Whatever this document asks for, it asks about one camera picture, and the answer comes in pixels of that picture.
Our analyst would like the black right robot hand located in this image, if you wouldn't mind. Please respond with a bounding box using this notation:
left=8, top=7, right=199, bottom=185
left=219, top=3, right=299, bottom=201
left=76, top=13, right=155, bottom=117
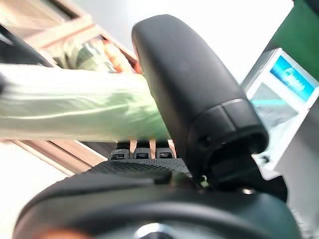
left=11, top=14, right=304, bottom=239

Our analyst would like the small napa cabbage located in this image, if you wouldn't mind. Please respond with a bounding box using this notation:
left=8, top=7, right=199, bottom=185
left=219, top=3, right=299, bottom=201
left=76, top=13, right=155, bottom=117
left=0, top=63, right=172, bottom=144

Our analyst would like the white box blue label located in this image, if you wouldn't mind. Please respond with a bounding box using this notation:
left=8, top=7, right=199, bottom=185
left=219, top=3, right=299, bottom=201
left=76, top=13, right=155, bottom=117
left=240, top=48, right=319, bottom=181

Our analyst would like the wooden display shelf frame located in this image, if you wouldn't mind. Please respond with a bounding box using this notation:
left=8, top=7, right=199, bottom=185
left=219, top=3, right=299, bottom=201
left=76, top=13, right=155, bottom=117
left=0, top=0, right=143, bottom=75

